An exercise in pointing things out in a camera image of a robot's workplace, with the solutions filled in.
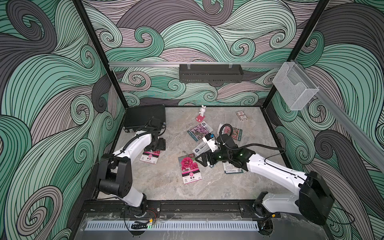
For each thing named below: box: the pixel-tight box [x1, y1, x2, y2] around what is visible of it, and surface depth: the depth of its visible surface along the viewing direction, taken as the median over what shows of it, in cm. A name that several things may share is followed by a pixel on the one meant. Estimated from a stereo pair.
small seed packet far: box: [235, 110, 249, 121], surface depth 116 cm
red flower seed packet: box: [224, 126, 243, 141], surface depth 106 cm
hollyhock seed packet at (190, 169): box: [178, 153, 203, 185], surface depth 89 cm
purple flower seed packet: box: [187, 121, 214, 142], surface depth 109 cm
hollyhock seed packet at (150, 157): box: [139, 150, 161, 165], surface depth 94 cm
